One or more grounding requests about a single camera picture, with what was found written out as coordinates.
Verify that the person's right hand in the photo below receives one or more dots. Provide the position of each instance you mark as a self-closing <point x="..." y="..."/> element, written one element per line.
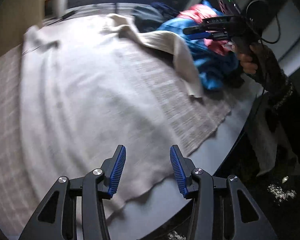
<point x="248" y="63"/>

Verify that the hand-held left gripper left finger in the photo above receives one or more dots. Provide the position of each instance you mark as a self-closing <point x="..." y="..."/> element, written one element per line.
<point x="117" y="172"/>

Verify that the person's right forearm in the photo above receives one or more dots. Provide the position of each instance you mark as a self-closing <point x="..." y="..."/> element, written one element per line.
<point x="272" y="80"/>

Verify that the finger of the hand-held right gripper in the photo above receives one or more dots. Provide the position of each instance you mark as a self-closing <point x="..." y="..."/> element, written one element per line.
<point x="193" y="30"/>
<point x="205" y="35"/>

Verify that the dark navy garment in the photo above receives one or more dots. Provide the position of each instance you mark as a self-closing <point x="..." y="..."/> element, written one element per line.
<point x="167" y="8"/>

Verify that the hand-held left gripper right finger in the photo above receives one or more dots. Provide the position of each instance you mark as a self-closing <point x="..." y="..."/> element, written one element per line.
<point x="178" y="172"/>

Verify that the pink plaid blanket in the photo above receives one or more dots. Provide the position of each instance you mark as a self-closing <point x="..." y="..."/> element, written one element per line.
<point x="5" y="105"/>

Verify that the round black object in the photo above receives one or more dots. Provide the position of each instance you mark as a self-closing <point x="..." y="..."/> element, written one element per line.
<point x="258" y="11"/>

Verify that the black power adapter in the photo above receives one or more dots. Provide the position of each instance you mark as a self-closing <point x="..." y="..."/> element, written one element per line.
<point x="67" y="14"/>

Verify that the light oak board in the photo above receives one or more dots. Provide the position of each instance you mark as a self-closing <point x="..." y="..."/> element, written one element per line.
<point x="17" y="12"/>

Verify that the blue jacket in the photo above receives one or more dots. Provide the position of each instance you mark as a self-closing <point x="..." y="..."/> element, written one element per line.
<point x="210" y="65"/>

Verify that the cream knit sweater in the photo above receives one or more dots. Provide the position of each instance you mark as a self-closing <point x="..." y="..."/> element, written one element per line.
<point x="77" y="92"/>

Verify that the pink garment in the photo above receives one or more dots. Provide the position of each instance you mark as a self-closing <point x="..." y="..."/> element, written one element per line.
<point x="197" y="12"/>

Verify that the dark grey garment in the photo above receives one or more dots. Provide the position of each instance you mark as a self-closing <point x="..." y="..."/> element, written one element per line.
<point x="147" y="15"/>

